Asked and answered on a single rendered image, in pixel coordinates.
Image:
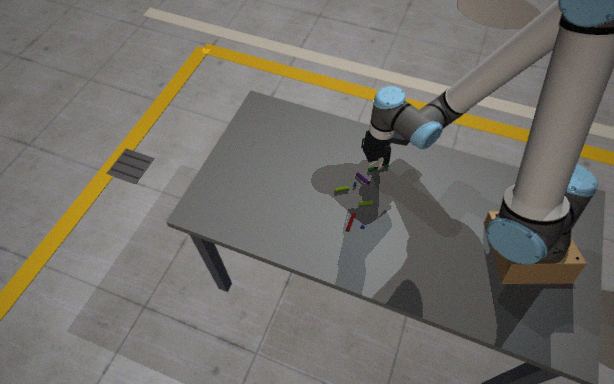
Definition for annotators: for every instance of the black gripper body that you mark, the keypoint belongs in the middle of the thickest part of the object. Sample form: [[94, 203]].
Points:
[[378, 150]]

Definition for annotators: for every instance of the purple rod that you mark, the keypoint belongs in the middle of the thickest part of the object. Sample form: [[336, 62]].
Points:
[[362, 178]]

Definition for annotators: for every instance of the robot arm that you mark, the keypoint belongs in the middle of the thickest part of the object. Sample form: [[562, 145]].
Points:
[[580, 67]]

